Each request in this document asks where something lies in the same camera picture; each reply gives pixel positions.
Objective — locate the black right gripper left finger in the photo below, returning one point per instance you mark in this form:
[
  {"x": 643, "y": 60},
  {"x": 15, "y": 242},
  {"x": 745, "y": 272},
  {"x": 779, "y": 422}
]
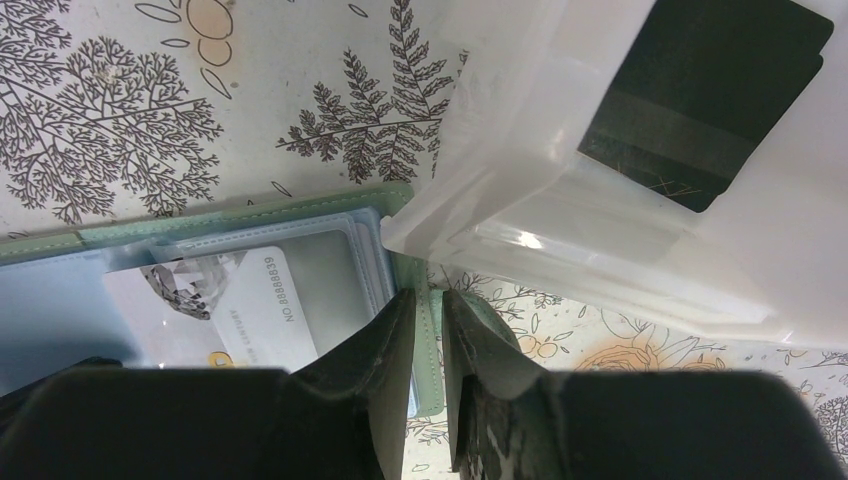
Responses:
[{"x": 341, "y": 417}]

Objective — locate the green leather card holder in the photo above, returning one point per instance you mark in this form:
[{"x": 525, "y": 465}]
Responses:
[{"x": 56, "y": 312}]

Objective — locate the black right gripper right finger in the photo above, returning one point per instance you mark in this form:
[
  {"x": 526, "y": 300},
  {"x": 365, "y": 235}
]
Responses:
[{"x": 510, "y": 418}]

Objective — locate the white credit card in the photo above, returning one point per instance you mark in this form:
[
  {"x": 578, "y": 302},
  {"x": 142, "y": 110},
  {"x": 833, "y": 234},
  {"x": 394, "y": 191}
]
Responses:
[{"x": 226, "y": 310}]

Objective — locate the black card stack in box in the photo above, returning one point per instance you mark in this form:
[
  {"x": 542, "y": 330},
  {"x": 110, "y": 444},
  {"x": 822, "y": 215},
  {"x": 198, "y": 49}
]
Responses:
[{"x": 701, "y": 87}]

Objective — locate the white plastic card box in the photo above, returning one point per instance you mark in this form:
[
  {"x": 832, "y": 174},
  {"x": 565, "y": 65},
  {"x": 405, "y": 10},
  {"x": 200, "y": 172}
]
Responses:
[{"x": 514, "y": 197}]

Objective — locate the grey metallic card in sleeve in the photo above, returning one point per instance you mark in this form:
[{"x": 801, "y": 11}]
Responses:
[{"x": 335, "y": 289}]

